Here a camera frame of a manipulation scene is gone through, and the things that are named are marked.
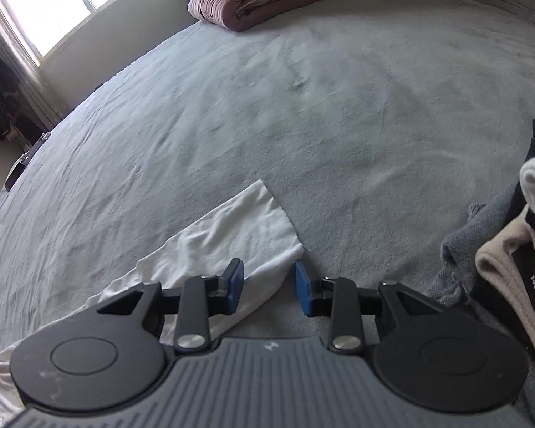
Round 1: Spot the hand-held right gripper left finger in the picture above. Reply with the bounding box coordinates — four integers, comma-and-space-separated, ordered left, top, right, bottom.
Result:
96, 258, 246, 352

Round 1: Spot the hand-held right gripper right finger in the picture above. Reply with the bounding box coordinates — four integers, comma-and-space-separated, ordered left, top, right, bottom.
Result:
294, 259, 442, 351

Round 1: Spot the white cotton garment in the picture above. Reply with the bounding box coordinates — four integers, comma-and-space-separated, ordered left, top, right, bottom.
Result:
0, 179, 305, 428

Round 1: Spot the pile of mixed clothes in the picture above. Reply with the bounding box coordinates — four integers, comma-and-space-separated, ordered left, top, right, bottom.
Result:
470, 118, 535, 322

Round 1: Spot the bed with grey blanket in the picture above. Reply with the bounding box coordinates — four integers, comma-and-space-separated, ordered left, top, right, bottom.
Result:
0, 9, 535, 428

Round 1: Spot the grey knit garment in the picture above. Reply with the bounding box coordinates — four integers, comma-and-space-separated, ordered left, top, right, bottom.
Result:
430, 178, 531, 306

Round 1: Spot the beige garment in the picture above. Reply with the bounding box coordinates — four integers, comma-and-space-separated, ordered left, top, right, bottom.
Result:
475, 205, 535, 388

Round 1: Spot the black smartphone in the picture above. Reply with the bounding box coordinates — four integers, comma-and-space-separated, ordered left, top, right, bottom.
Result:
4, 160, 25, 190

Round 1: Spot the patterned grey curtain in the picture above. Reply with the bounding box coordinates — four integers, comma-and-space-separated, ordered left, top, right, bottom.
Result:
0, 0, 67, 130

